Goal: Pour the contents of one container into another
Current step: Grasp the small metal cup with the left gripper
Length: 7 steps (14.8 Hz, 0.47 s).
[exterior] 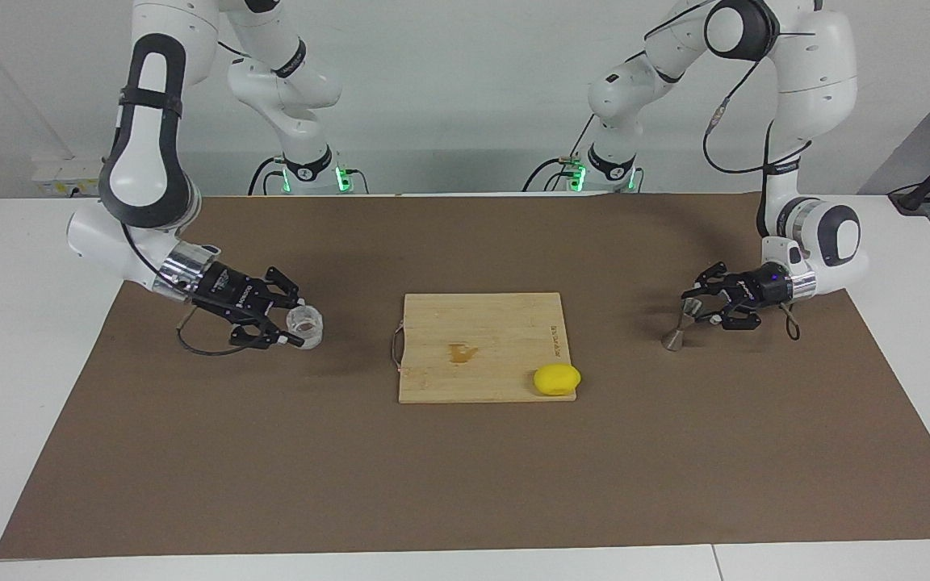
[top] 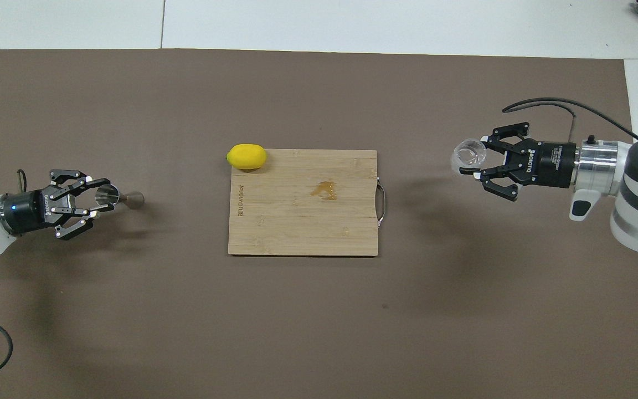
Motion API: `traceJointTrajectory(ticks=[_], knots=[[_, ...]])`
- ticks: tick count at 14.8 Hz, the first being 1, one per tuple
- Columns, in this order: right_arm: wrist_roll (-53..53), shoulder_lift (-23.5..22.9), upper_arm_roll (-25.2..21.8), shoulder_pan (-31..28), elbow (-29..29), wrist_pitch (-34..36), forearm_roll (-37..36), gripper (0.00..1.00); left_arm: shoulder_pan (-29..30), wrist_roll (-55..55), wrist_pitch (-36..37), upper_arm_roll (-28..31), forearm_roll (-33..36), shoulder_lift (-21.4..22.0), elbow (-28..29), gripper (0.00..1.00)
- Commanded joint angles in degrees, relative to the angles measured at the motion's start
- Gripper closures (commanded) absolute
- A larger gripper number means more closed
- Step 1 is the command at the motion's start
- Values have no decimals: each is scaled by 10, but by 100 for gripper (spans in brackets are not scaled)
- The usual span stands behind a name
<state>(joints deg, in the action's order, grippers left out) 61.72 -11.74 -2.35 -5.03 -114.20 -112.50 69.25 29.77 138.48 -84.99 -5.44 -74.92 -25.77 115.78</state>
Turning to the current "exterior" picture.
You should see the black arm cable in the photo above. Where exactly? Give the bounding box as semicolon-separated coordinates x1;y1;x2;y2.
703;56;813;340
176;307;233;357

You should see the white wall power strip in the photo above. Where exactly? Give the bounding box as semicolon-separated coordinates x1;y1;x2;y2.
33;157;107;197

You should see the yellow lemon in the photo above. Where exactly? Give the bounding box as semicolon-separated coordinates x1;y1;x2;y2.
534;364;582;397

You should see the wooden cutting board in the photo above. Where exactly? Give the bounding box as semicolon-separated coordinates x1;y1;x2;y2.
391;292;577;404

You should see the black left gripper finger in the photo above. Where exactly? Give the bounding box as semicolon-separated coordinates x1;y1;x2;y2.
703;303;763;332
681;262;744;298

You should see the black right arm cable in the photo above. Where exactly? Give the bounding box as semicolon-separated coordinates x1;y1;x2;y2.
176;307;233;357

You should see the black base cable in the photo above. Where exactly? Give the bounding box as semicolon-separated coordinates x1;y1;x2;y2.
247;157;284;196
523;117;597;193

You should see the small clear glass cup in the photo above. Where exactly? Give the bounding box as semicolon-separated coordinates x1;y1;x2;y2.
285;305;326;349

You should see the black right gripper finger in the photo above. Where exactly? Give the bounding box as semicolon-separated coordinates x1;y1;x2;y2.
259;266;304;306
229;319;304;352

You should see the steel double jigger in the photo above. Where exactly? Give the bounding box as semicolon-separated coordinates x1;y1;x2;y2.
661;299;704;352

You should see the brown table mat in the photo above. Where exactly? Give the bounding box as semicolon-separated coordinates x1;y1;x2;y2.
0;192;930;559

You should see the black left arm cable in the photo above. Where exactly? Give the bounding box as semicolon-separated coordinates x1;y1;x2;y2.
703;56;813;340

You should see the black right base cable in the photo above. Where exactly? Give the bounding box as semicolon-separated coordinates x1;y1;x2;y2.
247;157;284;196

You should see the black left base cable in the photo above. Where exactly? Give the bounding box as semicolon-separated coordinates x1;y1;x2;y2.
523;117;597;193

